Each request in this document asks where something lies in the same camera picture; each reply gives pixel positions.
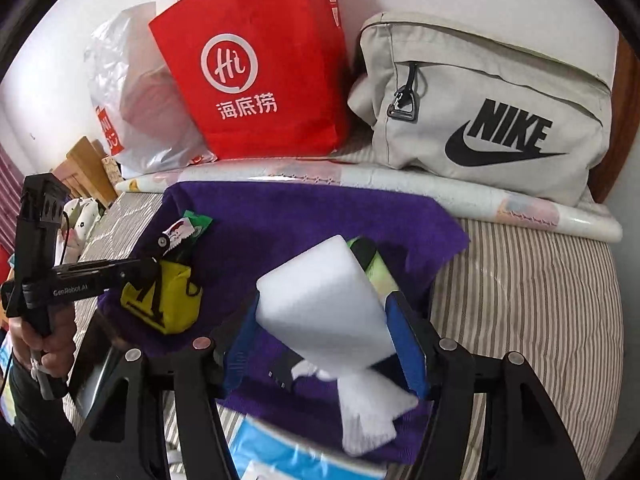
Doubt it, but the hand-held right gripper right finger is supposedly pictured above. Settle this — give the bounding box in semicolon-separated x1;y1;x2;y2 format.
382;290;571;480

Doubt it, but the black cable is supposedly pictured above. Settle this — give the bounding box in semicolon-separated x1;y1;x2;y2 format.
60;212;72;267

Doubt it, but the red paper shopping bag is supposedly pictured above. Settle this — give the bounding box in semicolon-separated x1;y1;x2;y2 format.
147;0;351;161

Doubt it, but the beige canvas bag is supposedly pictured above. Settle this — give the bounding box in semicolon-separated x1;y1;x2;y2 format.
347;11;615;207

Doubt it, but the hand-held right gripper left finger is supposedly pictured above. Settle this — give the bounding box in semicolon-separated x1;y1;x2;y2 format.
65;292;263;480

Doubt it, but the pink striped cloth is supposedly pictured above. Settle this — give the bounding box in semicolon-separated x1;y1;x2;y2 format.
0;142;27;257

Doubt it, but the white plastic shopping bag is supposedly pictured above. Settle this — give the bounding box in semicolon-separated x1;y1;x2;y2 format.
84;2;221;181

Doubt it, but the green tissue packet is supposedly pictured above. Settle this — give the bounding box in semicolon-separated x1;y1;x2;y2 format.
164;210;216;266

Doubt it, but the purple towel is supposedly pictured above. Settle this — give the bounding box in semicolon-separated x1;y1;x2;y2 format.
97;180;471;466

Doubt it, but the person's left forearm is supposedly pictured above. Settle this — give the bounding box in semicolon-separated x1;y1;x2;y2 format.
0;357;77;463

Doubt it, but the wooden headboard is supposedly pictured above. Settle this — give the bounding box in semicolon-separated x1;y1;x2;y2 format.
52;136;119;206

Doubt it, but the white foam sponge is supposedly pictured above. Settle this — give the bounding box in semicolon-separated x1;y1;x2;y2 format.
256;234;402;377

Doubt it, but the white patterned paper roll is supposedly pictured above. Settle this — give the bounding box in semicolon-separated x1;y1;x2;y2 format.
115;157;624;244

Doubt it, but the small light green packet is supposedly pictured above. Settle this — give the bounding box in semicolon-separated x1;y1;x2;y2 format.
347;236;402;307

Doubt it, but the yellow pouch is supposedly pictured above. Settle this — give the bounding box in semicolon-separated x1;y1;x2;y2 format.
120;257;203;336

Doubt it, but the blue and white box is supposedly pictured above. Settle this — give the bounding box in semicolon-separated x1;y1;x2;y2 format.
227;417;392;480

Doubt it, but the white patterned plush toy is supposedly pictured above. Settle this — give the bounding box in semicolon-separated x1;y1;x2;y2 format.
59;197;107;264

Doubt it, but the person's left hand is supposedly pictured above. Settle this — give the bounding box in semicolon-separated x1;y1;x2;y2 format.
10;304;77;375

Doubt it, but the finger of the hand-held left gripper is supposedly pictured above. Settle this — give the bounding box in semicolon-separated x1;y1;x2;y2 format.
151;231;177;267
120;256;168;311

